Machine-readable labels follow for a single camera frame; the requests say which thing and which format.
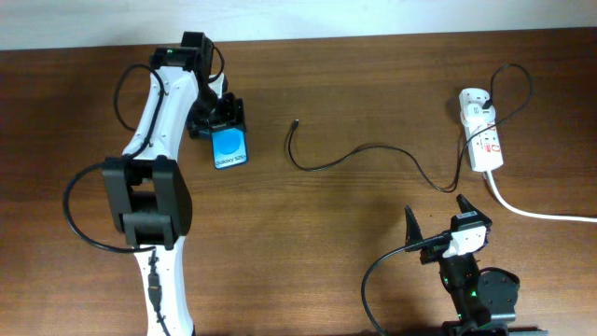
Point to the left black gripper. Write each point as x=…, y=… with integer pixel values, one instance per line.
x=232, y=115

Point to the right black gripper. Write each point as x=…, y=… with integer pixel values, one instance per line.
x=468, y=210

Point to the blue Samsung Galaxy smartphone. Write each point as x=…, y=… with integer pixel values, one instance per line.
x=229, y=148

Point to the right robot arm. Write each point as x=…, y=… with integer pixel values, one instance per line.
x=484, y=299

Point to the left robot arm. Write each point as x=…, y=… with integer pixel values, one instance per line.
x=147, y=194

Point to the white USB charger plug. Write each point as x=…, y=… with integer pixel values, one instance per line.
x=473, y=112

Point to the white power strip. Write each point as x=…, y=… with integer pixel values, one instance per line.
x=484, y=148

